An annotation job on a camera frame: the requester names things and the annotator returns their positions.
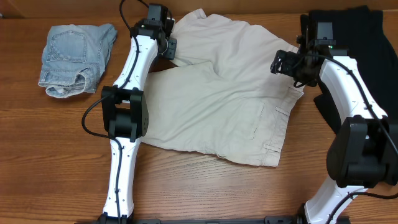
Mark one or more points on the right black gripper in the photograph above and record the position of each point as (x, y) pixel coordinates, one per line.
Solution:
(285, 63)

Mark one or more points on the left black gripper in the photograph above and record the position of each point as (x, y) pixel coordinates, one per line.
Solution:
(171, 47)

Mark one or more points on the beige khaki shorts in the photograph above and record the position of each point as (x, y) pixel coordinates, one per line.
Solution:
(221, 97)

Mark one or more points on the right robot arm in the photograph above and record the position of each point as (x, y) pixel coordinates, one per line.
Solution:
(363, 152)

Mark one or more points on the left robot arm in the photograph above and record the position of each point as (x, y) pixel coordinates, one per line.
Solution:
(124, 107)

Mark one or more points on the black garment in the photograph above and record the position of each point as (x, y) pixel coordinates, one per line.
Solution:
(361, 31)

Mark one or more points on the folded light blue denim shorts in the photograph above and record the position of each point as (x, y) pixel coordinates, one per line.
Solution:
(74, 58)

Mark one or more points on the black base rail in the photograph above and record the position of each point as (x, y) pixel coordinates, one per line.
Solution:
(211, 221)

